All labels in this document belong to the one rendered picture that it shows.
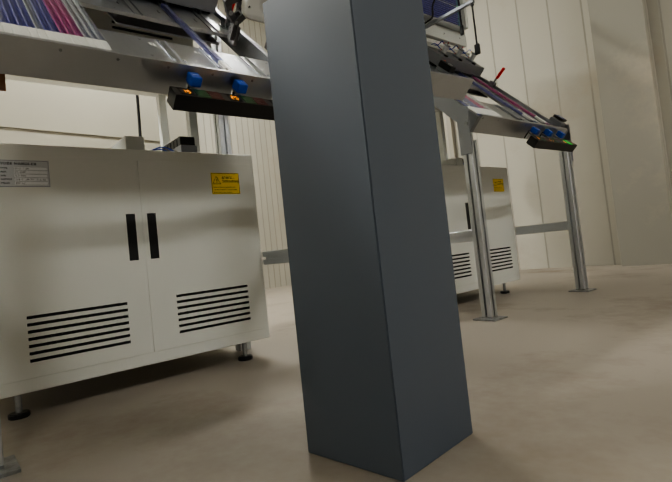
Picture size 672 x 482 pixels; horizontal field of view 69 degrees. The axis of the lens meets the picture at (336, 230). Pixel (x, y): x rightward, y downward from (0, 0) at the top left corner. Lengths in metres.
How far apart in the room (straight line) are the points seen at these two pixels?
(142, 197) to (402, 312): 0.88
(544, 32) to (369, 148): 3.52
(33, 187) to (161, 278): 0.36
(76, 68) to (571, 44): 3.44
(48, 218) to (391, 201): 0.88
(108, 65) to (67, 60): 0.07
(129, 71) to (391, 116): 0.60
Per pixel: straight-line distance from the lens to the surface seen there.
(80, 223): 1.32
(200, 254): 1.41
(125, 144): 1.43
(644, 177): 3.60
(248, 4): 1.09
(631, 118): 3.65
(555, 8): 4.14
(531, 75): 4.07
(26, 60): 1.07
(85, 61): 1.09
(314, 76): 0.72
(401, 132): 0.71
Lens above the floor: 0.30
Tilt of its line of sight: 2 degrees up
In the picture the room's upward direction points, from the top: 6 degrees counter-clockwise
